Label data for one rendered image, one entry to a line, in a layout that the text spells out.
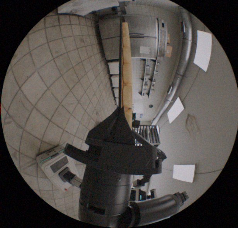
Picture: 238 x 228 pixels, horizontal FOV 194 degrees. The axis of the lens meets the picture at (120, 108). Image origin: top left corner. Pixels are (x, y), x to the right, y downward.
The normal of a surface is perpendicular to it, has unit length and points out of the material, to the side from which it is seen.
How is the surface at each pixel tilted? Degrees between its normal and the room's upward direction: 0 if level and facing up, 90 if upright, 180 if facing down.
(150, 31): 90
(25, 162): 0
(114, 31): 90
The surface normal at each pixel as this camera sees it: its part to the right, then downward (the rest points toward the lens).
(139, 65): -0.14, 0.79
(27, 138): 0.98, 0.05
